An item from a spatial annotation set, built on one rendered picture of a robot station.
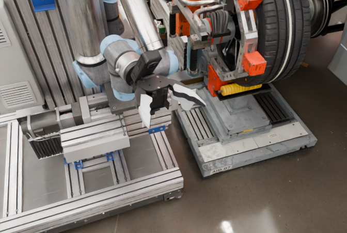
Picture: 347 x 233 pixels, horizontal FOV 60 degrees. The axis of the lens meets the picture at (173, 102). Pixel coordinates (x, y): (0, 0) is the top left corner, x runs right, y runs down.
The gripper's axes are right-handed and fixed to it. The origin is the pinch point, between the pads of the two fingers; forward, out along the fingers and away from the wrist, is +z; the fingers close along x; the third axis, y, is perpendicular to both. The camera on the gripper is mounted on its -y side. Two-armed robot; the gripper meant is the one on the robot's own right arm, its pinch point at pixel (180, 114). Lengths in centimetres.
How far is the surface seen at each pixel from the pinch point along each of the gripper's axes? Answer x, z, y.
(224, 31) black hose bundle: -61, -50, 17
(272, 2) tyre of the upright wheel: -79, -43, 4
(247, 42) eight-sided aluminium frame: -69, -42, 20
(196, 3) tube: -63, -74, 15
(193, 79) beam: -104, -110, 99
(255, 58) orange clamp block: -71, -36, 26
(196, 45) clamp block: -51, -55, 25
